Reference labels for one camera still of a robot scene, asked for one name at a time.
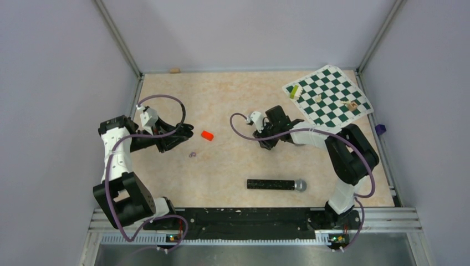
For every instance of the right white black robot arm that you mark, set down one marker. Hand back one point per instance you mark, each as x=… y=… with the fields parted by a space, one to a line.
x=352 y=156

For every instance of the beige chess piece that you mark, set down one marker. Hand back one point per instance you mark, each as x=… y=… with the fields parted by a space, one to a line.
x=318 y=98

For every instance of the purple small object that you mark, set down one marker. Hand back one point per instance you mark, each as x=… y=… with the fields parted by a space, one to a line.
x=380 y=129

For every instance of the red rectangular block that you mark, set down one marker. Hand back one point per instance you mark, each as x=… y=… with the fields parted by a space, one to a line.
x=207 y=135

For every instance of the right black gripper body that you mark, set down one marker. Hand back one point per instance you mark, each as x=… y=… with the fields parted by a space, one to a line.
x=269 y=130

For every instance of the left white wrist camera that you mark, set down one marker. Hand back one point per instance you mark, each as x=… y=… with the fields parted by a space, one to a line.
x=148 y=117

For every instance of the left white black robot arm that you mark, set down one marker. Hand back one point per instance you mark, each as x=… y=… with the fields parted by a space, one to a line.
x=121 y=194

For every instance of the green white block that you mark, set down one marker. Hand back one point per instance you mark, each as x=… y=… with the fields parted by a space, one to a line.
x=294 y=92

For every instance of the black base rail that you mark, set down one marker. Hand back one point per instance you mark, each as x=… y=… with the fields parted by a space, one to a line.
x=263 y=224

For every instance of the green white chessboard mat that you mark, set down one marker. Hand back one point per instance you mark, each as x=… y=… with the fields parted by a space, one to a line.
x=336 y=90

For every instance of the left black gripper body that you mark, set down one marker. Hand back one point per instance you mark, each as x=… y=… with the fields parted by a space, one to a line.
x=162 y=143

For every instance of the black microphone silver head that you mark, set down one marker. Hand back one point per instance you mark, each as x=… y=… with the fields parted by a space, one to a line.
x=285 y=185

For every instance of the wooden letter cube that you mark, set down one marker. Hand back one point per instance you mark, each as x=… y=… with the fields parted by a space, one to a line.
x=352 y=106

